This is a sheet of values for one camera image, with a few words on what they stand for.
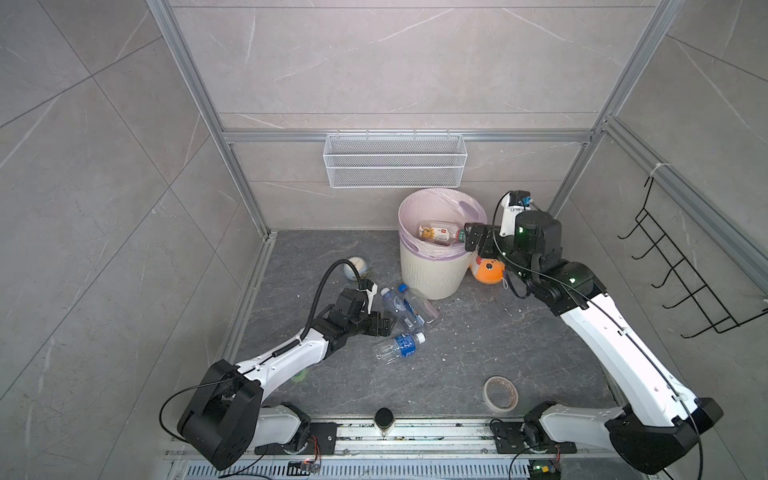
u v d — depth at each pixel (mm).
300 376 837
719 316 601
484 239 582
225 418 409
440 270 837
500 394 803
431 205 946
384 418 685
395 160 1004
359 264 1048
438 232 929
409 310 927
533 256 476
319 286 635
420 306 970
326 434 732
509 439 730
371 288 783
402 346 836
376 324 747
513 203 556
